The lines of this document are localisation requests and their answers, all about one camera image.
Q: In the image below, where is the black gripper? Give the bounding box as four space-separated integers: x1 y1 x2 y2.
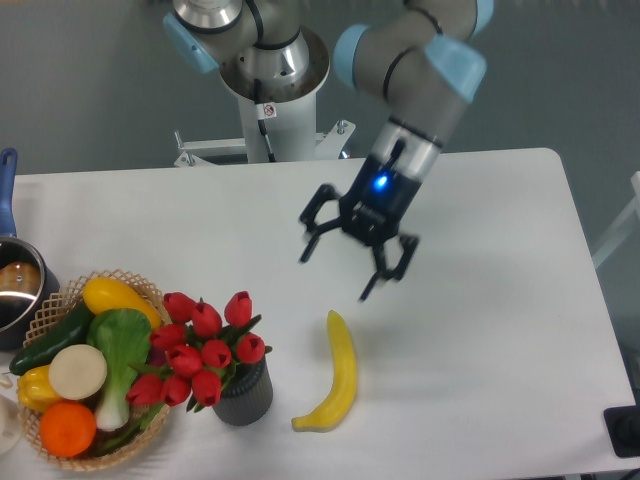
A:
298 153 424 303

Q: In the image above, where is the red tulip bouquet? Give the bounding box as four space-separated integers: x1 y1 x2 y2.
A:
126 291 272 425

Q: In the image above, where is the dark grey ribbed vase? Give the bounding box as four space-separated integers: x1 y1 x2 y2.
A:
213 357 273 426

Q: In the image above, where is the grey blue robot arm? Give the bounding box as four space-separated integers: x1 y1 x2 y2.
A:
163 1 494 284

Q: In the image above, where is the yellow banana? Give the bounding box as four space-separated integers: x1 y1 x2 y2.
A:
291 310 358 433

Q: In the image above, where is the purple sweet potato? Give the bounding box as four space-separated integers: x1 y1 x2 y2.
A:
146 346 167 367

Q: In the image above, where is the green bok choy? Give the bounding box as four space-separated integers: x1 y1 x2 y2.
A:
87 308 151 432

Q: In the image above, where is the yellow squash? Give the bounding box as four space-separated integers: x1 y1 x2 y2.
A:
82 277 162 330

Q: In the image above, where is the green chili pepper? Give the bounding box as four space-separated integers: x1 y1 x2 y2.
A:
91 415 147 457

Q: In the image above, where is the dark green cucumber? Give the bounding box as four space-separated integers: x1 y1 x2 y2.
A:
9 301 95 376

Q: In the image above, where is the woven wicker basket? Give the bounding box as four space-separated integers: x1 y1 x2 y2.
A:
19 269 170 472

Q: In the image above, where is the black device at edge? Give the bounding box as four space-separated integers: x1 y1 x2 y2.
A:
603 405 639 458

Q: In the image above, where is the beige round disc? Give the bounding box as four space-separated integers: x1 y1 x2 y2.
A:
48 344 107 400

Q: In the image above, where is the orange fruit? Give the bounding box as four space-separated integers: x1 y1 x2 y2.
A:
39 402 97 458

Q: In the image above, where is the yellow bell pepper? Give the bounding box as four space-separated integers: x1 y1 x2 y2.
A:
17 365 63 413

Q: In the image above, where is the white garlic piece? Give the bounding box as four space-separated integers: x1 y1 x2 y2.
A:
0 373 13 389

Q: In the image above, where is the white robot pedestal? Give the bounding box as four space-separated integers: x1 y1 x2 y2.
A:
174 27 356 167

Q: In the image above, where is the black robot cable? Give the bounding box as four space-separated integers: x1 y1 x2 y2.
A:
252 78 277 164

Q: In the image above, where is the blue handled saucepan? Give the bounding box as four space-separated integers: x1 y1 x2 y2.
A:
1 148 60 351

